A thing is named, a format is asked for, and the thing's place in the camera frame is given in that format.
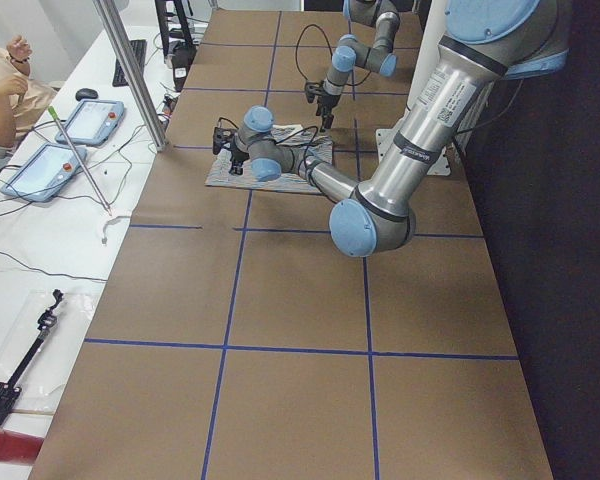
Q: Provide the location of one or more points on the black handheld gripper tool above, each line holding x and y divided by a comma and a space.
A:
10, 390

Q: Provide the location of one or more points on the long metal rod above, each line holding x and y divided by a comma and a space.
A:
77, 155

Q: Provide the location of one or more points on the seated person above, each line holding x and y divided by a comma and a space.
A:
22, 99

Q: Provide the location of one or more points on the red cylinder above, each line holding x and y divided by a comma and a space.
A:
19, 448

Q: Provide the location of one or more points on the near teach pendant tablet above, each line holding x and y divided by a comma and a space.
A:
49, 169

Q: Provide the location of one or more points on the striped polo shirt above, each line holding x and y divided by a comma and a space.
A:
266, 174

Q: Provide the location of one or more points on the far teach pendant tablet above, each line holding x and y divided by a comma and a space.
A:
93, 121

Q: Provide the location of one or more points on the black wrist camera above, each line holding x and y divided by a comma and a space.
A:
312, 91
222, 138

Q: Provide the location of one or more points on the black computer mouse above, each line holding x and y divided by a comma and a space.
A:
86, 94

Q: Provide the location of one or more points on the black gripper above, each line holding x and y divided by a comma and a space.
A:
325, 103
238, 156

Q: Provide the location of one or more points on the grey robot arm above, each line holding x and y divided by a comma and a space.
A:
350, 53
482, 42

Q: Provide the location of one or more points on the teach pendant tablet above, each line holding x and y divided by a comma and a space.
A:
49, 169
93, 121

